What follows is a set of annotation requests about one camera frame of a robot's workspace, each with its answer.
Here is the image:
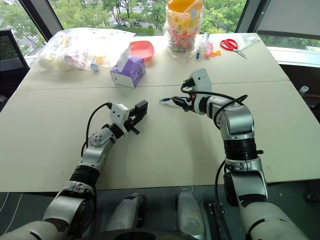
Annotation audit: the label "black mesh chair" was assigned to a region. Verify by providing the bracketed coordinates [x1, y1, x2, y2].
[0, 29, 31, 100]

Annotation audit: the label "salmon pink plastic bowl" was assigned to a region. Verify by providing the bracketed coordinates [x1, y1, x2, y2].
[128, 40, 155, 62]

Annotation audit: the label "red handled scissors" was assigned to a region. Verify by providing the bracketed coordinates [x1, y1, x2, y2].
[219, 38, 249, 60]

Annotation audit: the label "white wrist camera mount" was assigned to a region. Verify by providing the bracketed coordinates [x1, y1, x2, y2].
[109, 103, 131, 135]
[189, 68, 213, 101]

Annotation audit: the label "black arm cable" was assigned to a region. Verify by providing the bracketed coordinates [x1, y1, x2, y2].
[80, 101, 113, 157]
[214, 159, 228, 210]
[180, 77, 249, 131]

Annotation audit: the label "black metal bracket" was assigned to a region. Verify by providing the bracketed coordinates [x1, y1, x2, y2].
[207, 201, 232, 240]

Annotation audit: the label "clear bag of colourful candy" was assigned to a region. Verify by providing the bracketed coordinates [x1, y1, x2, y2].
[164, 0, 205, 60]

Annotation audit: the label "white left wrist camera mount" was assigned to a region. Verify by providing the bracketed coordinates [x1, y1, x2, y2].
[109, 103, 131, 135]

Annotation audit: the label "flat clear plastic bag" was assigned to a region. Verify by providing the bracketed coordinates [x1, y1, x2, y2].
[234, 33, 261, 50]

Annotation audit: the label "clear bag of white items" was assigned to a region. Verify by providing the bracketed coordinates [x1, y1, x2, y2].
[31, 27, 137, 73]

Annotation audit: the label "grey rounded robot leg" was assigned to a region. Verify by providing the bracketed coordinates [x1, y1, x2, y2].
[104, 192, 148, 234]
[175, 188, 206, 239]

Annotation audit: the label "blue yellow glue tube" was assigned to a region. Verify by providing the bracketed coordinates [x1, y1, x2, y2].
[90, 55, 104, 72]

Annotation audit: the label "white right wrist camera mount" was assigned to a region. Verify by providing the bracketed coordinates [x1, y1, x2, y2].
[189, 68, 213, 101]

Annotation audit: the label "black right upper arm cable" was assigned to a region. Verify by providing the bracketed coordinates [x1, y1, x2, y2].
[214, 159, 228, 210]

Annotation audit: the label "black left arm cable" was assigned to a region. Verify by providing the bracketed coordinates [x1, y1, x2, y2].
[80, 101, 113, 157]

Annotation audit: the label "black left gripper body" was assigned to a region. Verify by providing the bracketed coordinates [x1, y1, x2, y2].
[123, 109, 138, 135]

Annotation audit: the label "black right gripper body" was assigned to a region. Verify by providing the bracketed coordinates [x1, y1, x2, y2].
[183, 96, 199, 114]

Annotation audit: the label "purple tissue box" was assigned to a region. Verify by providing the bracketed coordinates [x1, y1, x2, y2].
[109, 47, 147, 89]

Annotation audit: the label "clear plastic tube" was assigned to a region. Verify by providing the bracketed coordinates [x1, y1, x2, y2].
[199, 32, 210, 51]

